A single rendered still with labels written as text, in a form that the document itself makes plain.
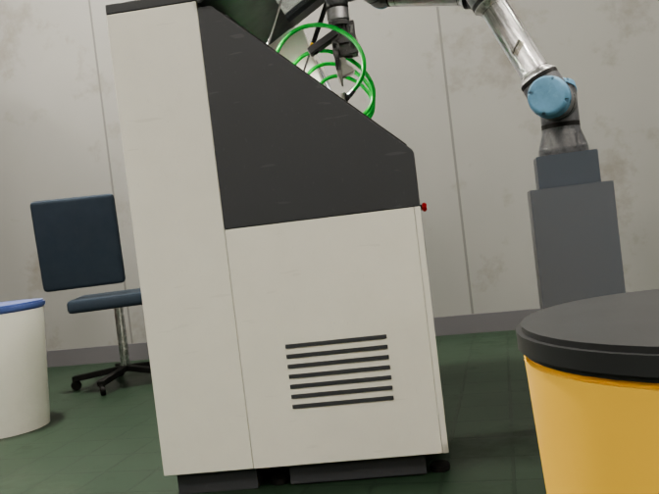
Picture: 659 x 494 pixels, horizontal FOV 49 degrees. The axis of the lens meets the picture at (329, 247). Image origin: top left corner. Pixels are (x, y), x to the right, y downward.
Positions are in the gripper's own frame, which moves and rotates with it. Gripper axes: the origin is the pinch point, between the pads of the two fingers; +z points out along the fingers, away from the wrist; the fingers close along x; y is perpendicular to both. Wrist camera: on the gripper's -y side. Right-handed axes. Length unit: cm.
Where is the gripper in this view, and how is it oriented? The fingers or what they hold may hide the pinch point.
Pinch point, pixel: (339, 82)
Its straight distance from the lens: 248.8
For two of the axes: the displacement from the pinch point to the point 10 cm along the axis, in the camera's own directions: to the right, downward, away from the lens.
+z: 1.2, 9.9, 0.2
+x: 1.1, -0.4, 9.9
